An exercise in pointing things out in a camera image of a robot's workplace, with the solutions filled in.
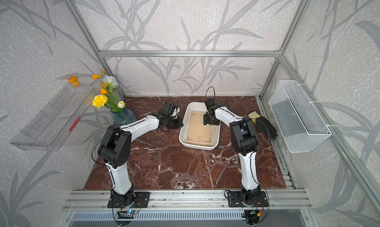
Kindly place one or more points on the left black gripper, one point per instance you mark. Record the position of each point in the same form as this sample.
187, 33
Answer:
180, 124

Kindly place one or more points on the blue glass vase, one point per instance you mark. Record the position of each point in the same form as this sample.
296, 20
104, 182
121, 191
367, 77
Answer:
124, 117

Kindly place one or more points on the right circuit board with wires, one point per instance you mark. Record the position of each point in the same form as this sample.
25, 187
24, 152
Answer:
251, 217

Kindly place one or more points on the white wire mesh basket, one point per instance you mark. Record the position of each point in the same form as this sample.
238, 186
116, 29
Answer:
301, 125

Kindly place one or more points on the clear acrylic wall shelf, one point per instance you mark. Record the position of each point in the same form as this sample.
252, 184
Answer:
49, 129

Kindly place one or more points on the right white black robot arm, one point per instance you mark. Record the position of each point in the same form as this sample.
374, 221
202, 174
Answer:
244, 140

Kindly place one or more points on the white plastic storage box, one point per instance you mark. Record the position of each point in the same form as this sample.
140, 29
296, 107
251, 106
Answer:
194, 106

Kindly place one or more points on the yellow orange artificial flowers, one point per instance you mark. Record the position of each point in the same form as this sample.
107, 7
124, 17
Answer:
108, 97

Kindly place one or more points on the black yellow work glove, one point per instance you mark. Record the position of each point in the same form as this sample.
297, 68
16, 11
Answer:
263, 125

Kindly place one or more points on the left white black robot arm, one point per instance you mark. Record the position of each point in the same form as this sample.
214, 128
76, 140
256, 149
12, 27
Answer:
115, 148

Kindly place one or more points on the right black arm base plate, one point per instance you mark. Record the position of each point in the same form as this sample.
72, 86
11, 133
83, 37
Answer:
242, 199

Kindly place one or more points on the left green circuit board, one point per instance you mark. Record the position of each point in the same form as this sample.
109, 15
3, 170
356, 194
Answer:
127, 214

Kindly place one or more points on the beige stationery paper stack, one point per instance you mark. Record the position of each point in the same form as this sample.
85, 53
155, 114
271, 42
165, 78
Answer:
199, 134

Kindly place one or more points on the aluminium cage frame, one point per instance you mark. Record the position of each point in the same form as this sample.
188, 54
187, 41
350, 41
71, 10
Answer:
357, 168

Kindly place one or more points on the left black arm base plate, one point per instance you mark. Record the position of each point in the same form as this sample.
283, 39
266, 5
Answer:
132, 199

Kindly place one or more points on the aluminium front rail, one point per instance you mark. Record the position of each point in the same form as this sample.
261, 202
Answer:
192, 199

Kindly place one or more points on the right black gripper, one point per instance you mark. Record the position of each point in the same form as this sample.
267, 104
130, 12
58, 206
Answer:
205, 120

